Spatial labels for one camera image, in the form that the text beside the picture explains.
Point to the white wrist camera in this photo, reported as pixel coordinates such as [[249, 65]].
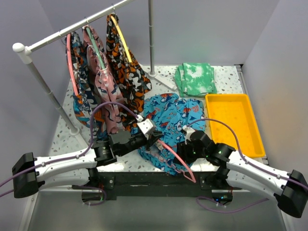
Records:
[[147, 127], [187, 131]]

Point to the green white tie-dye shorts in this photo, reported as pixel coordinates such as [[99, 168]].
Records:
[[195, 79]]

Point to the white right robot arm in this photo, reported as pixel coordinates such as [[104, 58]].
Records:
[[289, 189]]

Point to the green hanger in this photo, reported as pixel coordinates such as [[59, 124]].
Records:
[[97, 51]]

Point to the navy orange patterned shorts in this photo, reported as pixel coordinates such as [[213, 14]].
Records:
[[87, 100]]

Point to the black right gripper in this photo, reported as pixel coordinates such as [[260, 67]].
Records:
[[182, 151]]

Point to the silver clothes rack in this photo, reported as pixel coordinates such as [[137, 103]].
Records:
[[24, 53]]

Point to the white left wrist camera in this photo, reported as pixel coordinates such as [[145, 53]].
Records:
[[147, 127]]

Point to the yellow plastic tray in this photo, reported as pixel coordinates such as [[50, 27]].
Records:
[[236, 111]]

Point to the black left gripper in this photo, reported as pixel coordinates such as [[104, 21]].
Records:
[[152, 138]]

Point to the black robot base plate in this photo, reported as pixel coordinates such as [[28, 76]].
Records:
[[149, 184]]

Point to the yellow hanger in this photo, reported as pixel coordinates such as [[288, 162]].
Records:
[[122, 39]]

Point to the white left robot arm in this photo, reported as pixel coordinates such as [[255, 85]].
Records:
[[29, 172]]

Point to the blue shark print shorts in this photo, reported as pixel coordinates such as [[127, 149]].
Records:
[[170, 114]]

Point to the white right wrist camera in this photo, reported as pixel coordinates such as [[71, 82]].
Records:
[[187, 131]]

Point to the pink hanger with shorts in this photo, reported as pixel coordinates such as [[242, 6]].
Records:
[[70, 64]]

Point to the orange black camouflage shorts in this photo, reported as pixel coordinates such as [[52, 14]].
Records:
[[130, 77]]

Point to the pink patterned shorts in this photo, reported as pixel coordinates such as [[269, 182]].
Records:
[[105, 84]]

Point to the pink wire hanger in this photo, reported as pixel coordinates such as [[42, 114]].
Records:
[[192, 177]]

